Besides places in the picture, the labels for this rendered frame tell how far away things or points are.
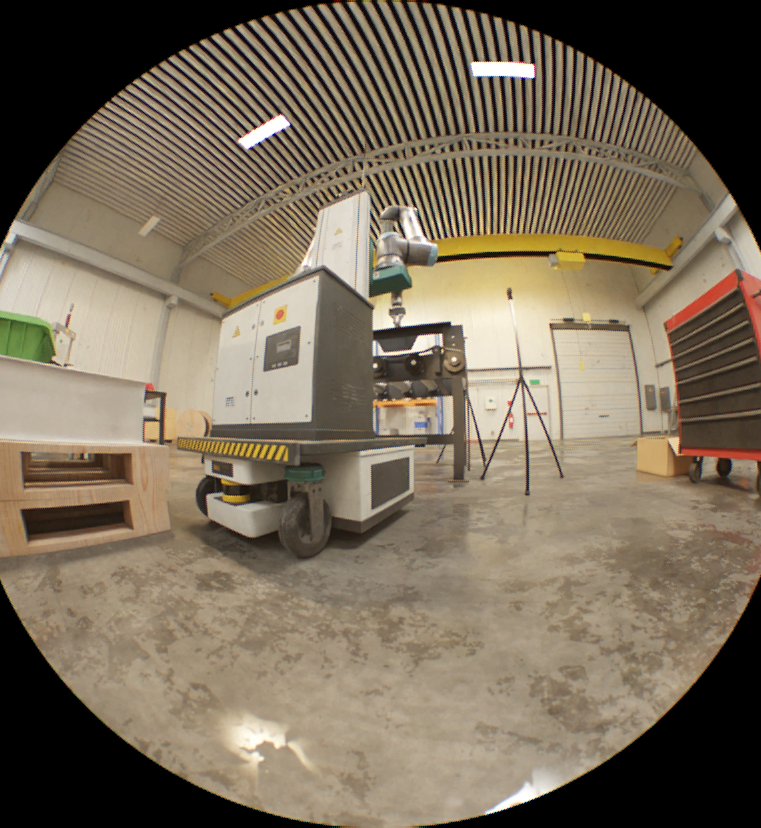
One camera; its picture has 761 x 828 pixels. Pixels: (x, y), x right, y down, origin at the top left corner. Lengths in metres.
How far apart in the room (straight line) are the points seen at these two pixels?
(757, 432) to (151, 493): 2.26
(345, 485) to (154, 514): 0.66
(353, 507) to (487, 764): 0.69
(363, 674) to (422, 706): 0.10
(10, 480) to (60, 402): 0.33
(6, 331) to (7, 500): 1.19
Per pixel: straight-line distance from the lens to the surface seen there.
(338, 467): 0.80
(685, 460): 2.23
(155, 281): 11.97
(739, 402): 1.57
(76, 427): 1.09
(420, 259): 1.57
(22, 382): 1.09
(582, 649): 0.51
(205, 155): 10.21
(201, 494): 1.07
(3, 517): 0.95
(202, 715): 0.42
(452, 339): 2.08
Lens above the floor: 0.33
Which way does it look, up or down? 4 degrees up
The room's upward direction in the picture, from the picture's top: straight up
